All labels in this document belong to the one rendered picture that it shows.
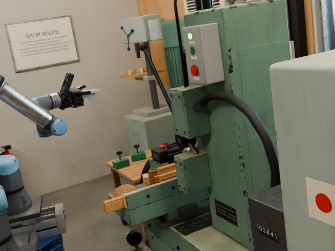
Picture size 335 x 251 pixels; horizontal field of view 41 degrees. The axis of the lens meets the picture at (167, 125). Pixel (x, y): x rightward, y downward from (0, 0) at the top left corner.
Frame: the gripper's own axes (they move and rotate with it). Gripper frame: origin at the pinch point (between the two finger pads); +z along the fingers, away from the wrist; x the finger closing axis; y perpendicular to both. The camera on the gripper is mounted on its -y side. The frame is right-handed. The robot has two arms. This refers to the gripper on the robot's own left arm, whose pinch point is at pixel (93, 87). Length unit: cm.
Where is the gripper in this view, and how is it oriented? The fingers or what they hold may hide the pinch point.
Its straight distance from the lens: 230.6
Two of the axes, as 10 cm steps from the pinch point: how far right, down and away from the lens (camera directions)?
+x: 6.4, 2.1, -7.4
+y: 0.6, 9.4, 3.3
